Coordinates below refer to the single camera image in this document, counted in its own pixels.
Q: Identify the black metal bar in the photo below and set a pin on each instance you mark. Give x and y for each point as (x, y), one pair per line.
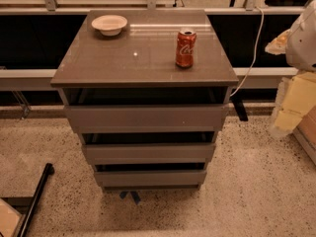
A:
(47, 171)

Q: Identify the black table leg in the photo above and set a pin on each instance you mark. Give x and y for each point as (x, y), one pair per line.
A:
(239, 108)

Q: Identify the cardboard box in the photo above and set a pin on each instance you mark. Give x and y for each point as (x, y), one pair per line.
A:
(305, 133)

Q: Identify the grey drawer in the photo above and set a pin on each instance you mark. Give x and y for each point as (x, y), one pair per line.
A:
(121, 119)
(149, 178)
(148, 154)

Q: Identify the white paper bowl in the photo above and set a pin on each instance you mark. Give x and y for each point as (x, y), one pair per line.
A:
(109, 25)

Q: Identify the red cola can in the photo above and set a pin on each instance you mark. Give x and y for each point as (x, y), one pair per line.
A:
(185, 47)

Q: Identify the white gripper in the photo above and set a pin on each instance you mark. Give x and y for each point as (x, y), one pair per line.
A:
(302, 48)

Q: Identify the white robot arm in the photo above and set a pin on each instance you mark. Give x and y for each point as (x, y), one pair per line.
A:
(300, 51)

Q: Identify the grey drawer cabinet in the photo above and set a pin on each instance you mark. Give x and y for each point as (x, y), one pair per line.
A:
(138, 68)

